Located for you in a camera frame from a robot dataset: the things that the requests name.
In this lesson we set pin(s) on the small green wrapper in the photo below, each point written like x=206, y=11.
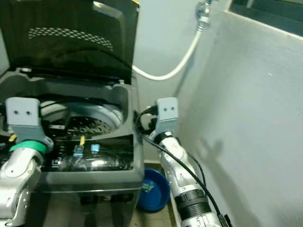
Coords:
x=147, y=187

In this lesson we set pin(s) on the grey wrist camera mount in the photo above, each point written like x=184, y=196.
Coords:
x=23, y=113
x=168, y=111

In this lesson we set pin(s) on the grey top-load washing machine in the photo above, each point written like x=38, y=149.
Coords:
x=104, y=182

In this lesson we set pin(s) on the yellow washer panel sticker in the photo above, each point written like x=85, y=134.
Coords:
x=82, y=140
x=12, y=137

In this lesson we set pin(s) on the dark tinted washer lid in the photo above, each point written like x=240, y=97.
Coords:
x=71, y=52

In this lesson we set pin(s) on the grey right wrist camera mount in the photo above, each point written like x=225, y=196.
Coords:
x=168, y=111

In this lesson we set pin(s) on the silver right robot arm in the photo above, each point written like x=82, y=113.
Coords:
x=184, y=179

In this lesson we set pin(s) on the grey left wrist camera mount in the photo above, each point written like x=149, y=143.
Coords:
x=23, y=113

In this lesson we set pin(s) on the wall water tap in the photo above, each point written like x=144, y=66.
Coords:
x=204, y=13

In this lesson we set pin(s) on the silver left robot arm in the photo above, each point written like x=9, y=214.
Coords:
x=19, y=184

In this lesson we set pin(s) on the dark window frame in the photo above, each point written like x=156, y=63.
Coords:
x=265, y=12

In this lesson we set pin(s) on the blue plastic basin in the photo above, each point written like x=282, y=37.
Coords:
x=154, y=191

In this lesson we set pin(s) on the steel washer drum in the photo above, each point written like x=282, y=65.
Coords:
x=99, y=125

